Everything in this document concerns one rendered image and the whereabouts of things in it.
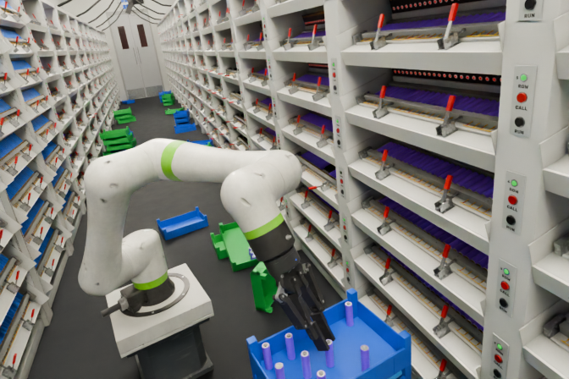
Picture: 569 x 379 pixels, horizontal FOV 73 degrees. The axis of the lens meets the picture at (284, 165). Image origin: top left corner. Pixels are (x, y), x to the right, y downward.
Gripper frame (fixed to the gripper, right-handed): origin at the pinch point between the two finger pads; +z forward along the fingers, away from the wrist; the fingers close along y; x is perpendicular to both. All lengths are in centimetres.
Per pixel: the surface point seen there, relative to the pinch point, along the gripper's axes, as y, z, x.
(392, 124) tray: -43, -31, 19
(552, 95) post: -17, -28, 55
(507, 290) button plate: -18.5, 7.1, 34.6
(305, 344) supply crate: -2.4, 5.0, -8.8
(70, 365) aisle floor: 7, 2, -130
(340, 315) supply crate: -13.7, 5.6, -4.2
